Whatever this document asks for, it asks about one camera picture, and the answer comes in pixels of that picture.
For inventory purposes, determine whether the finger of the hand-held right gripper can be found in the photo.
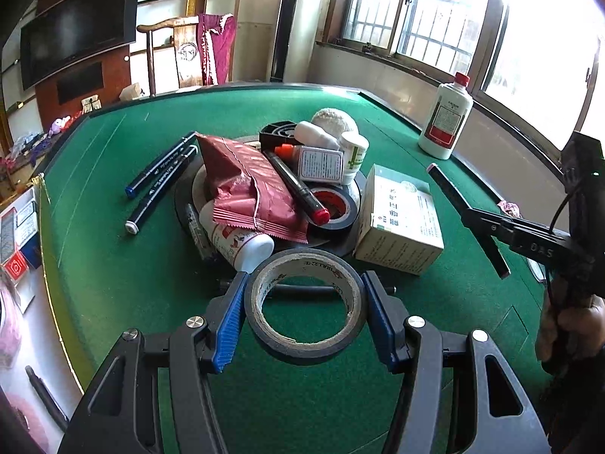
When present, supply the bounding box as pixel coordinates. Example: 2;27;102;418
477;233;512;280
427;163;516;235

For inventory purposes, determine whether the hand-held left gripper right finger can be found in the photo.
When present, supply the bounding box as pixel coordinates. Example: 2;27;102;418
361;271;554;454

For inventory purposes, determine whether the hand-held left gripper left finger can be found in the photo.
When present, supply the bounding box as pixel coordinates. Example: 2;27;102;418
57;272;250;454

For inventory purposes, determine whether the green and white carton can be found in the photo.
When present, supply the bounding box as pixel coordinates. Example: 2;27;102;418
352;163;445;276

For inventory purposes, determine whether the black tape roll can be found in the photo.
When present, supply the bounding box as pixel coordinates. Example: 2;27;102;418
244;248;367;366

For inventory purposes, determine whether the white bottle with red label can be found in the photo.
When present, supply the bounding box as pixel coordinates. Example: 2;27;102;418
199;201;276;272

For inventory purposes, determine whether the white bottle with green cross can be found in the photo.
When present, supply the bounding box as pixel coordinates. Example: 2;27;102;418
339;131;369;185

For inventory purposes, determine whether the white fluffy ball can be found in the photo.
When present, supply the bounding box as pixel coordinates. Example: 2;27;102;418
311;108;360;140

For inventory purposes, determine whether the red snack packet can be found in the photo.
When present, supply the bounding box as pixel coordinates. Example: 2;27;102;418
196;135;308;244

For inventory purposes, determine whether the black marker with red caps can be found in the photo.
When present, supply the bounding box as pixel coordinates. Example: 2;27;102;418
262;149;330;225

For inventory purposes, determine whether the white box with gold rim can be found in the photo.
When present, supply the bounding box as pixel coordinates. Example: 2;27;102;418
0;177;98;454

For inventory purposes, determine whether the person's right forearm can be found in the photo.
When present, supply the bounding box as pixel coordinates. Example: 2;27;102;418
541;336;605;454

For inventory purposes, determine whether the person's right hand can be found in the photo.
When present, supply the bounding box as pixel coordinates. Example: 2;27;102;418
536;288;605;374

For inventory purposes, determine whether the white liquor bottle red cap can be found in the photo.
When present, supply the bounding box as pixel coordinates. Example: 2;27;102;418
418;72;473;160

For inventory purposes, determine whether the grey printed tube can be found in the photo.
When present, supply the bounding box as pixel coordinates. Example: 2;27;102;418
186;203;213;261

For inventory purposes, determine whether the black tape with red core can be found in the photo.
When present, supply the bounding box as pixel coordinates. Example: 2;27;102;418
302;184;362;242

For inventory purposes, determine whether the small white printed box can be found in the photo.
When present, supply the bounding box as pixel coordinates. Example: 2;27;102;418
295;146;346;184

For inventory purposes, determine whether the round grey table control panel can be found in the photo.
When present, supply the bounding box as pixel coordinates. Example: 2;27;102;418
174;135;367;258

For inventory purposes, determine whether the black marker with white cap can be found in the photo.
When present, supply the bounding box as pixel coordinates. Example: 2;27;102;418
125;146;199;235

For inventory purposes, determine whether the black marker with blue cap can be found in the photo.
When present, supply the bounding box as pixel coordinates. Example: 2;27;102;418
125;131;198;198

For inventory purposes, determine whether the barred window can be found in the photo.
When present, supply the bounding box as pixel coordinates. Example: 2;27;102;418
331;0;605;152

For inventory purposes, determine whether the black square plastic holder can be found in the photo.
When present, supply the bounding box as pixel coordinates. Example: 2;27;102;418
258;122;298;149

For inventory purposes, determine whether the black pen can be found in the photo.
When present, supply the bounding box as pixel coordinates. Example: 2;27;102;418
26;365;71;432

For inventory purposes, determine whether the red and blue small box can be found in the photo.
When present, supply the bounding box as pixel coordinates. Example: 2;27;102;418
0;245;42;285

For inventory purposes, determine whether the tall floor air conditioner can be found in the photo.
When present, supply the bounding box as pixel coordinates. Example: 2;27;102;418
270;0;306;83

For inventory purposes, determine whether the white printed carton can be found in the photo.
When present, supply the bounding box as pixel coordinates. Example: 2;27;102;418
0;201;39;256

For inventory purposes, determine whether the pile of colourful cloth items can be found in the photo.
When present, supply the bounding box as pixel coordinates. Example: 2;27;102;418
0;113;81;176

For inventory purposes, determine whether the pink fringed cloth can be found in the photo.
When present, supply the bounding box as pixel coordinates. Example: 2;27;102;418
197;13;236;87

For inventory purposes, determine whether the wooden chair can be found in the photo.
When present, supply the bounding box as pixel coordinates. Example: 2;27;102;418
137;15;209;98

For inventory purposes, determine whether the wooden television cabinet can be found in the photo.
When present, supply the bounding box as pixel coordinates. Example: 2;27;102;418
0;47;135;185

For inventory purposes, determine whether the black television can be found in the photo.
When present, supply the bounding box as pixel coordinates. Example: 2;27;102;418
20;0;143;90

